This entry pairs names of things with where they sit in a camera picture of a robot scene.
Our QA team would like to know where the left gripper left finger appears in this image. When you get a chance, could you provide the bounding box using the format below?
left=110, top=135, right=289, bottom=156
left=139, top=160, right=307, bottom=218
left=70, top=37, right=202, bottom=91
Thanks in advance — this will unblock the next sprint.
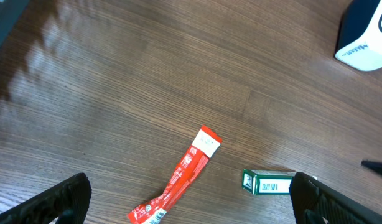
left=0, top=173, right=91, bottom=224

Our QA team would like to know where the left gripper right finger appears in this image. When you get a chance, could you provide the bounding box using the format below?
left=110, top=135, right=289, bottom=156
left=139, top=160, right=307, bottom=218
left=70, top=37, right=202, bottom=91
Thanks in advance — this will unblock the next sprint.
left=289, top=172, right=382, bottom=224

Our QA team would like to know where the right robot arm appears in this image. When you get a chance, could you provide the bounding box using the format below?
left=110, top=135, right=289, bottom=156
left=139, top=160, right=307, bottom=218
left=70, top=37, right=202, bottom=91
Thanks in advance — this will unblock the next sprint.
left=361, top=160, right=382, bottom=176

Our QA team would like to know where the dark green small box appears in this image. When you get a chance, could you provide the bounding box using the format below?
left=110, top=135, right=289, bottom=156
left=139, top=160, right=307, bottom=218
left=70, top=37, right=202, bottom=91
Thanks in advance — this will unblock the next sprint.
left=242, top=169, right=296, bottom=195

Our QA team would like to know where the white barcode scanner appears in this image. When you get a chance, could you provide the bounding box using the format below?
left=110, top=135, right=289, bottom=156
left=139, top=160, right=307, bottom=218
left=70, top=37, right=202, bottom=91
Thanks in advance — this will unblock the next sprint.
left=335, top=0, right=382, bottom=72

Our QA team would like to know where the red snack packet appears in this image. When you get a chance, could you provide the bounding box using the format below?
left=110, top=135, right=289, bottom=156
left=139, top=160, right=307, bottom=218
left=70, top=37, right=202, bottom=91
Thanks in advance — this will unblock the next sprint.
left=127, top=126, right=222, bottom=224

